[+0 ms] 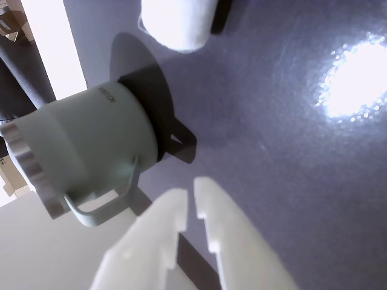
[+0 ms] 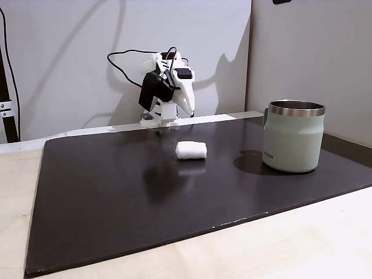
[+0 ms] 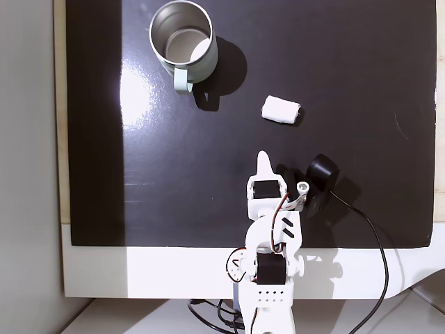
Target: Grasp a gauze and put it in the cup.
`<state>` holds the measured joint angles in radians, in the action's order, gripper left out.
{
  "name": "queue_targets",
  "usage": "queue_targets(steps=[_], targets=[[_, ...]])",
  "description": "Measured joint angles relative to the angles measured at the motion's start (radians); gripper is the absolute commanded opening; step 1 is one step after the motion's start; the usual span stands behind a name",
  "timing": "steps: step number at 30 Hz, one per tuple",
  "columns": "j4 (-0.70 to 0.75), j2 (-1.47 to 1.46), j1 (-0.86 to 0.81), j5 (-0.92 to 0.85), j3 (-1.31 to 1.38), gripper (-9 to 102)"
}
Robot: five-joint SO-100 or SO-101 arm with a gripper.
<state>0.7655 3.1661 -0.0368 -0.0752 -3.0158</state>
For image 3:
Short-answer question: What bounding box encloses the black oval camera box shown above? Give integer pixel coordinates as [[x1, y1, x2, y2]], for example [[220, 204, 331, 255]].
[[305, 153, 339, 219]]

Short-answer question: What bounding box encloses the steel cup pale handle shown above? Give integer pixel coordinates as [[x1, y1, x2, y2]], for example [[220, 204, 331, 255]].
[[149, 0, 220, 95]]

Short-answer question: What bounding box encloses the black table mat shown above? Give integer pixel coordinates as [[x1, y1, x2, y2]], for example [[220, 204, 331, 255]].
[[65, 0, 439, 250]]

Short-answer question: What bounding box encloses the white gauze roll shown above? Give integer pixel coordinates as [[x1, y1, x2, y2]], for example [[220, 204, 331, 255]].
[[261, 94, 302, 125]]

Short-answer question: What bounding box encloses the black power cable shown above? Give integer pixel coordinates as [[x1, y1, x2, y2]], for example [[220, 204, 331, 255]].
[[217, 299, 244, 324], [187, 299, 245, 333]]

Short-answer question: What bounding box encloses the black camera cable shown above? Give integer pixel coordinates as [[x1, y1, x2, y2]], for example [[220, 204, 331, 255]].
[[328, 190, 389, 334]]

